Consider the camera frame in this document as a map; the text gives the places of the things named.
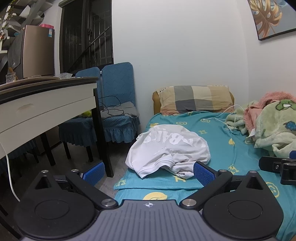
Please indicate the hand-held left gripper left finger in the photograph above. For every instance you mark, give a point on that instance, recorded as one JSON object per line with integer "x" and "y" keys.
{"x": 93, "y": 176}

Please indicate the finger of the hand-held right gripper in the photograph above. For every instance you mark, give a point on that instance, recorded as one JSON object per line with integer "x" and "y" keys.
{"x": 268, "y": 163}
{"x": 293, "y": 155}

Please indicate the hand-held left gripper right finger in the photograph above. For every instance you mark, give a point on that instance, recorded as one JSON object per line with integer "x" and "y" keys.
{"x": 203, "y": 173}

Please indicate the white printed t-shirt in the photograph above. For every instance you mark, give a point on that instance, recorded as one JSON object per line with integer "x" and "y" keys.
{"x": 161, "y": 150}

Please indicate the teal printed bed sheet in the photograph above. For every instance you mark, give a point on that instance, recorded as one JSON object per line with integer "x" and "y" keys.
{"x": 219, "y": 143}

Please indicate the green plush printed blanket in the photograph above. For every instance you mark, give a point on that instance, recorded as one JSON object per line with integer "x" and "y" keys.
{"x": 275, "y": 125}

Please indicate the pink fuzzy blanket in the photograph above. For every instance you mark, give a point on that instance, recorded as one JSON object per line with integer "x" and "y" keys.
{"x": 272, "y": 98}

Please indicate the yellow green object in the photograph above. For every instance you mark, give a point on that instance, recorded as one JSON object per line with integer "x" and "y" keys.
{"x": 86, "y": 114}

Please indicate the plaid pillow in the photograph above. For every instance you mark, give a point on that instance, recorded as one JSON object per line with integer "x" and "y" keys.
{"x": 194, "y": 99}

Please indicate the grey cloth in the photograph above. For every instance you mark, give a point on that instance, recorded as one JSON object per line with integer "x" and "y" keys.
{"x": 129, "y": 110}

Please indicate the white table with black legs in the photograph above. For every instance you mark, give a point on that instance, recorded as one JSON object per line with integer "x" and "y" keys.
{"x": 46, "y": 111}

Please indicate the clear plastic bag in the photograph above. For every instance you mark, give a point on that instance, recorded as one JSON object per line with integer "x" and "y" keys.
{"x": 66, "y": 75}

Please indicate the brown wooden board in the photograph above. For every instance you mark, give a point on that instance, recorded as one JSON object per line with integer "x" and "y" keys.
{"x": 41, "y": 78}

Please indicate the clear drinking glass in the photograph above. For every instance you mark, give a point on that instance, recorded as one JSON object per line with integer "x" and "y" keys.
{"x": 10, "y": 77}

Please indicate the bronze fridge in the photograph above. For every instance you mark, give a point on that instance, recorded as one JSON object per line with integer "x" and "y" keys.
{"x": 37, "y": 53}

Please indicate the dark barred window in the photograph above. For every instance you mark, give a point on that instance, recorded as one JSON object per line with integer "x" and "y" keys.
{"x": 76, "y": 34}

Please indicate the pink container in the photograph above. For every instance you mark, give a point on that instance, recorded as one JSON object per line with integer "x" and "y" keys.
{"x": 46, "y": 26}

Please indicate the white staircase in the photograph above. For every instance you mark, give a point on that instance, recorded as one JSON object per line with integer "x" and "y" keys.
{"x": 27, "y": 9}

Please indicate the framed leaf wall picture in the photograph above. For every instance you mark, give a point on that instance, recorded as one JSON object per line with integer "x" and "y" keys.
{"x": 268, "y": 16}

